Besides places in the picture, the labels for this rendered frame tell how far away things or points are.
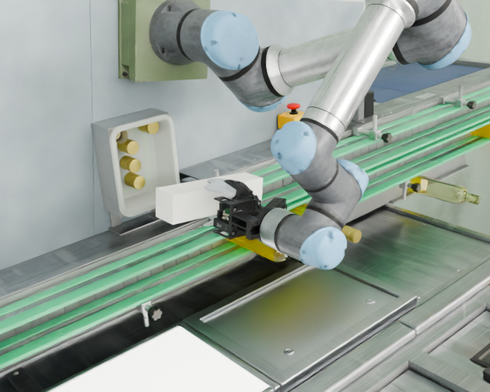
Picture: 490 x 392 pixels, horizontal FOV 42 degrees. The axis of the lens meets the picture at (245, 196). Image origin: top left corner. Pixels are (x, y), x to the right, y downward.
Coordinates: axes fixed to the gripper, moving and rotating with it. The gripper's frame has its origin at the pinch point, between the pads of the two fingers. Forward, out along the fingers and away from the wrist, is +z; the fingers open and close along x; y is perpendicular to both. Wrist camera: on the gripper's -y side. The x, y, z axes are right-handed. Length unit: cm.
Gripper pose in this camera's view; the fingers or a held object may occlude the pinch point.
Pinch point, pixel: (214, 197)
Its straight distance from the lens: 135.7
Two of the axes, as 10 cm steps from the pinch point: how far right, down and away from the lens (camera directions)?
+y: -7.5, 1.6, -6.4
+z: -6.6, -2.5, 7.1
